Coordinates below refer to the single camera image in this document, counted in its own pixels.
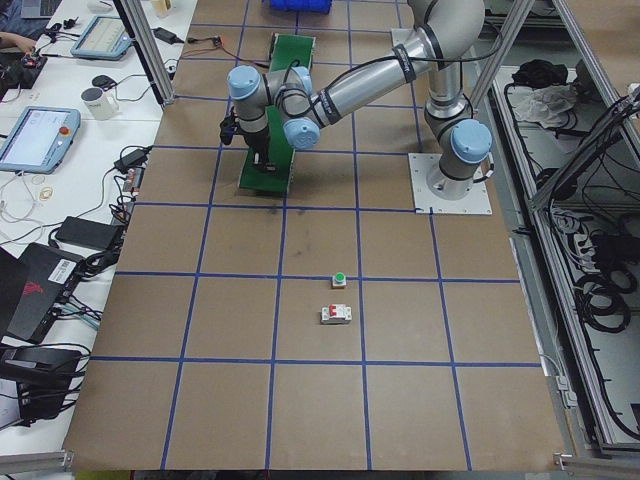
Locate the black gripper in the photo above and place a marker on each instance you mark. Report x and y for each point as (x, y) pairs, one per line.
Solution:
(257, 144)

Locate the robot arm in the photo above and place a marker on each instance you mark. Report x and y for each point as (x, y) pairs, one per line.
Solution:
(442, 33)

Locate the blue storage bin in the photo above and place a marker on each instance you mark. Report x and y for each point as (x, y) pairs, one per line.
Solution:
(313, 6)

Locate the white mug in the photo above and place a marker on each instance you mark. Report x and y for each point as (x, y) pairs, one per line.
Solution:
(100, 104)

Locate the teach pendant far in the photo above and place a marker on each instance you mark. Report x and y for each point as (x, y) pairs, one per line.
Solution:
(105, 38)

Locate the teach pendant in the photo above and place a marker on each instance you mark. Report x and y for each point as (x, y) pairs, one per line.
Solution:
(105, 38)
(40, 139)

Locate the white red circuit breaker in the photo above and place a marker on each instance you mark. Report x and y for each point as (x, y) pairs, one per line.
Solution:
(336, 314)

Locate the black power adapter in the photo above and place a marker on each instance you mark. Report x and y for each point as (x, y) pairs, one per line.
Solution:
(88, 233)

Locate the teach pendant near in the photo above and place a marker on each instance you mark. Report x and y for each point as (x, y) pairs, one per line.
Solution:
(40, 139)

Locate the black laptop red logo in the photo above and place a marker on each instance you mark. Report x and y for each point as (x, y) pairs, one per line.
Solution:
(31, 285)

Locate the green push button switch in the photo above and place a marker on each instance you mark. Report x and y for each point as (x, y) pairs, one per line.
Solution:
(338, 280)

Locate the aluminium frame post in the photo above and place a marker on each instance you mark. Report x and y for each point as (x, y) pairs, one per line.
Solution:
(137, 27)

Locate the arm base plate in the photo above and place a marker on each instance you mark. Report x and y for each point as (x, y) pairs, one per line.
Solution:
(434, 193)

